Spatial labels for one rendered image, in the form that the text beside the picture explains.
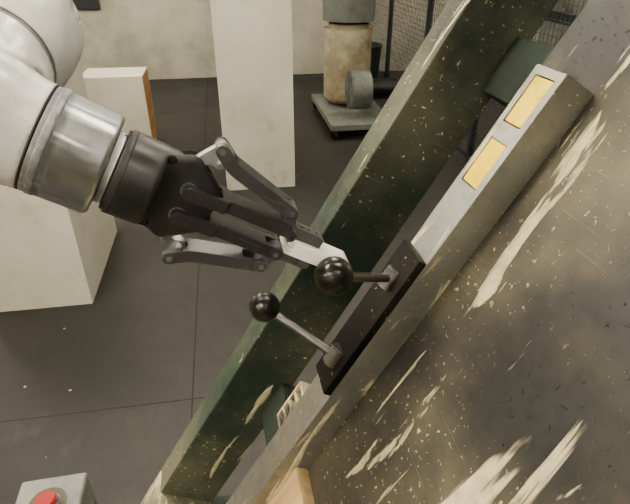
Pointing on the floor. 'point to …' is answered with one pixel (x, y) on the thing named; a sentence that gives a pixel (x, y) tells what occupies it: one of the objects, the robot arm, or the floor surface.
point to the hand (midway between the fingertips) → (314, 252)
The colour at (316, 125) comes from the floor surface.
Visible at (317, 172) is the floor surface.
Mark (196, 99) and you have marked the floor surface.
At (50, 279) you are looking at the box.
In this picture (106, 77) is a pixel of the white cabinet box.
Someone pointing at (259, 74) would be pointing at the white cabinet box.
